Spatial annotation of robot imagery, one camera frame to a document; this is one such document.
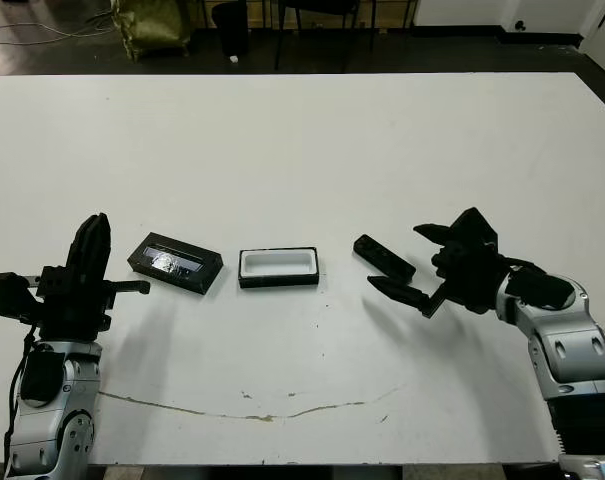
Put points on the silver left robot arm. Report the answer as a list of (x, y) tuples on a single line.
[(57, 410)]

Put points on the black upright case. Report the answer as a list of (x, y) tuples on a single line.
[(232, 27)]

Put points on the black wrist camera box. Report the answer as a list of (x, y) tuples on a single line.
[(474, 225), (7, 295)]

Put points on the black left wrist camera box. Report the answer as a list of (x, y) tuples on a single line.
[(7, 295)]

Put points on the yellow-green bag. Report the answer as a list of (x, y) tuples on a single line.
[(152, 25)]

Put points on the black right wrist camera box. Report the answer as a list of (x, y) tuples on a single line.
[(474, 225)]

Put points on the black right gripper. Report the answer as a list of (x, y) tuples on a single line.
[(472, 275)]

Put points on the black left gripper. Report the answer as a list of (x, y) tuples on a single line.
[(77, 322)]

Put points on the black box white foam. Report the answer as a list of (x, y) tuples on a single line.
[(277, 262)]

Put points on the black round wall fitting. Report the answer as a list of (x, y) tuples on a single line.
[(520, 25)]

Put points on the black bar-shaped camera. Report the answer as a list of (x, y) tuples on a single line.
[(384, 256)]

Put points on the black glossy box lid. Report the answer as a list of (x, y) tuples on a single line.
[(174, 262)]

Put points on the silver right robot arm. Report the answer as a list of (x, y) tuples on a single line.
[(572, 350)]

